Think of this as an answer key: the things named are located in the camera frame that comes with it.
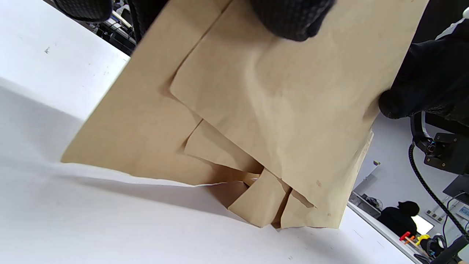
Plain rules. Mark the person's right hand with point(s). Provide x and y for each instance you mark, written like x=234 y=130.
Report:
x=436 y=73

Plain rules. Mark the person's left hand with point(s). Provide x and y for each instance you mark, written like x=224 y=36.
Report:
x=289 y=18

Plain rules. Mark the group of brown paper envelopes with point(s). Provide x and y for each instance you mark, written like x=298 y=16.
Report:
x=278 y=110

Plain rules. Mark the grey and white tracking controller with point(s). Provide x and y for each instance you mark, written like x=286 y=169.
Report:
x=456 y=27

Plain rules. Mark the bright computer monitor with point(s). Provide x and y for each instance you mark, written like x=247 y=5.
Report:
x=423 y=224

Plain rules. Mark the red plastic toy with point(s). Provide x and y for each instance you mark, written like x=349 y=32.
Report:
x=404 y=235

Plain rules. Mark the yellow plastic toy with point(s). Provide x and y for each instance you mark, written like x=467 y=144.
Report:
x=422 y=238

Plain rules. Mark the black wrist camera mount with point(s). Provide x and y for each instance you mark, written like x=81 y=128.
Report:
x=449 y=152

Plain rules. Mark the white wall socket panel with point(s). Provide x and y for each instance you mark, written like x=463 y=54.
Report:
x=434 y=215

